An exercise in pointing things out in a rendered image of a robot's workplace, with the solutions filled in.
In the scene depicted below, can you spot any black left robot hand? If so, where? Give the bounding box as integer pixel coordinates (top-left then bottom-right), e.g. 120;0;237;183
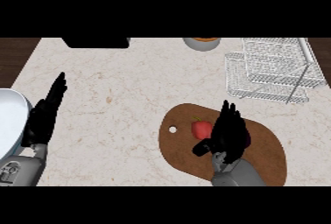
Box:
21;72;69;148

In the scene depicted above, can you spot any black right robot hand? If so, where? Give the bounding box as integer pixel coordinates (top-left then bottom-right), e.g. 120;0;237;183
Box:
191;100;253;165

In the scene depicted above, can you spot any red bell pepper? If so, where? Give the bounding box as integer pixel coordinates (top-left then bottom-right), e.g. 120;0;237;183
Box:
191;115;215;141

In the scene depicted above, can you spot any brown wooden cutting board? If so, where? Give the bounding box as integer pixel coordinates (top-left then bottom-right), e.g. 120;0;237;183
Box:
159;102;289;187

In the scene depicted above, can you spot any white round plate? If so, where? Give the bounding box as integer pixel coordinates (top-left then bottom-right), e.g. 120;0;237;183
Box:
0;87;35;161

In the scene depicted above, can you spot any black flat appliance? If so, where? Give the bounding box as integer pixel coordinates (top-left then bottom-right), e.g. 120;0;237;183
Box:
61;38;132;50

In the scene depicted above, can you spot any grey cup with orange content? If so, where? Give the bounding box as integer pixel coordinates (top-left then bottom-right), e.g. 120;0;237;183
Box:
181;38;224;53

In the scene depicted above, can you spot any white wire tiered basket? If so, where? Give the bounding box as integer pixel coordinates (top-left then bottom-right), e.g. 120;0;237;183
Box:
224;38;330;105

